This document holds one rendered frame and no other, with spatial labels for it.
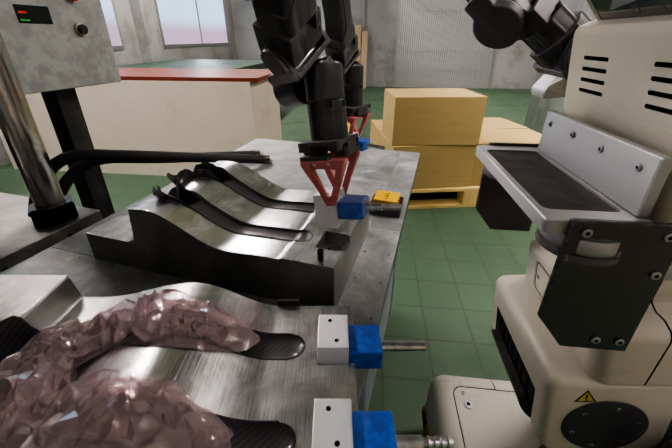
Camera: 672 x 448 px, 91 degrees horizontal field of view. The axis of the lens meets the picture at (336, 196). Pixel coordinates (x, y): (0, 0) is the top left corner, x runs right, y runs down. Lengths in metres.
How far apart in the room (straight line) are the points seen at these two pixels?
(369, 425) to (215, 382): 0.16
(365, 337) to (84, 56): 1.09
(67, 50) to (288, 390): 1.06
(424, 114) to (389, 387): 1.69
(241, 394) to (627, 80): 0.54
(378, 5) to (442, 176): 7.40
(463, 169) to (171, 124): 2.51
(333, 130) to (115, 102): 3.23
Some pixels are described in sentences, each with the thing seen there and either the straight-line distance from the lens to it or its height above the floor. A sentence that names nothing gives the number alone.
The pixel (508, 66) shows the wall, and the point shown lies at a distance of 10.18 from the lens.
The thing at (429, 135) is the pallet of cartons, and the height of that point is 0.58.
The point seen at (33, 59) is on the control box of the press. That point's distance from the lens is 1.18.
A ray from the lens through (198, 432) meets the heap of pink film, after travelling 0.38.
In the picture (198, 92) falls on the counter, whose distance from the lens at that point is 3.18.
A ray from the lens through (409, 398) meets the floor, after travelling 1.46.
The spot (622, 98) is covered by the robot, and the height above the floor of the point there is 1.14.
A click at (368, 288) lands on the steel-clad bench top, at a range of 0.61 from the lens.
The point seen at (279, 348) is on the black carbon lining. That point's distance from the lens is 0.46.
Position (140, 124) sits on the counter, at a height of 0.49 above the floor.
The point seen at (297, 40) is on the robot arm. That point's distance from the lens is 0.45.
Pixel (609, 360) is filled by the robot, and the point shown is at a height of 0.85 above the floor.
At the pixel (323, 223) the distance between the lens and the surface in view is 0.52.
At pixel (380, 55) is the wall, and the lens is 9.58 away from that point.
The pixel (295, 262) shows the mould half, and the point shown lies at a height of 0.89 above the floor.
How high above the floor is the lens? 1.20
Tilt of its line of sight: 25 degrees down
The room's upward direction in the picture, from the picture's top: straight up
